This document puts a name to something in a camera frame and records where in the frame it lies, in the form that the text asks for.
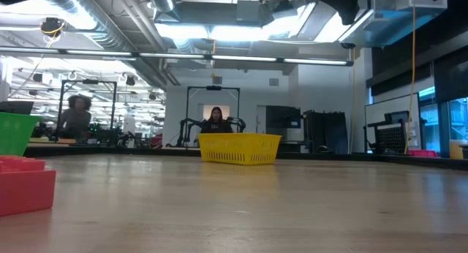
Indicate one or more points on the framed whiteboard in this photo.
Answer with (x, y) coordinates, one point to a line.
(380, 106)

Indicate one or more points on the red plastic bin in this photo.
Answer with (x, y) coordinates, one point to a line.
(423, 153)

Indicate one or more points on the yellow plastic basket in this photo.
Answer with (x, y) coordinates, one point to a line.
(237, 148)

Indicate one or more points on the standing person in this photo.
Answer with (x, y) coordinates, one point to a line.
(75, 119)

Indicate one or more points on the black wall screen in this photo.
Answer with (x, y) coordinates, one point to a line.
(283, 117)

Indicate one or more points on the seated person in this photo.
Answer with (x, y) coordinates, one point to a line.
(216, 123)

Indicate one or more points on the black pegboard stand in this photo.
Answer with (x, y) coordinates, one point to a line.
(391, 137)

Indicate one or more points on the black aluminium table frame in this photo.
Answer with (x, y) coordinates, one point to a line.
(55, 151)

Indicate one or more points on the black ceiling camera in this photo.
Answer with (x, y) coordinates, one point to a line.
(348, 45)

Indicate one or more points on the orange studded toy brick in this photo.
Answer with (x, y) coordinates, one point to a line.
(25, 191)

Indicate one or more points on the green plastic basket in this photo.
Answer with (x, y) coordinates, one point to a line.
(14, 134)

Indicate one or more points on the yellow cylindrical container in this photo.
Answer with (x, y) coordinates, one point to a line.
(456, 150)

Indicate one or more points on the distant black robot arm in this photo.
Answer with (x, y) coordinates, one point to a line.
(186, 130)
(239, 124)

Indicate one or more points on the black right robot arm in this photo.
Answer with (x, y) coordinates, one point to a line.
(343, 4)

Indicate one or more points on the long strip light bar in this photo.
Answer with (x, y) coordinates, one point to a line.
(241, 58)

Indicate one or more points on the grey wall vent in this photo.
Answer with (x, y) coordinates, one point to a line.
(273, 82)
(217, 79)

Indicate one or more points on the black cabinet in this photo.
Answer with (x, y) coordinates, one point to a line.
(325, 132)

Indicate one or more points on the dark flat screen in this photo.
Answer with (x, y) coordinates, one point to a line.
(16, 106)

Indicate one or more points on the black distant station frame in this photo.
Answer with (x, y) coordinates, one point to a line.
(213, 87)
(87, 82)

